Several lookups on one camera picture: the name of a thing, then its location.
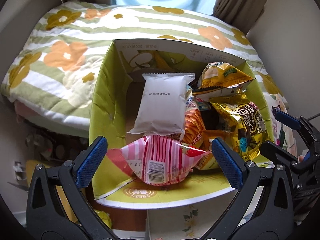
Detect gold chocolate snack bag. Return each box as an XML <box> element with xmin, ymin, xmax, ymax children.
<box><xmin>209</xmin><ymin>93</ymin><xmax>270</xmax><ymax>161</ymax></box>

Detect white plain snack packet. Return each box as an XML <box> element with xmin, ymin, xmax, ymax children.
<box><xmin>129</xmin><ymin>73</ymin><xmax>195</xmax><ymax>139</ymax></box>

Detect yellow triangular snack bag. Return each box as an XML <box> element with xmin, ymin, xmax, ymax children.
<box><xmin>194</xmin><ymin>62</ymin><xmax>254</xmax><ymax>94</ymax></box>

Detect orange stick snack bag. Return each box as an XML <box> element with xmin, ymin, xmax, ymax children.
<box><xmin>182</xmin><ymin>88</ymin><xmax>205</xmax><ymax>148</ymax></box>

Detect pink striped snack bag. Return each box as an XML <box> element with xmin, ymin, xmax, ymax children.
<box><xmin>106</xmin><ymin>135</ymin><xmax>210</xmax><ymax>186</ymax></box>

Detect brown right curtain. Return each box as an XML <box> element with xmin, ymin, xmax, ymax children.
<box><xmin>213</xmin><ymin>0</ymin><xmax>267</xmax><ymax>34</ymax></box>

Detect green cardboard snack box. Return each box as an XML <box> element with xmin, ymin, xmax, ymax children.
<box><xmin>89</xmin><ymin>38</ymin><xmax>274</xmax><ymax>210</ymax></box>

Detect floral striped quilt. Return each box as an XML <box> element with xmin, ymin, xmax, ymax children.
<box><xmin>1</xmin><ymin>1</ymin><xmax>286</xmax><ymax>140</ymax></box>

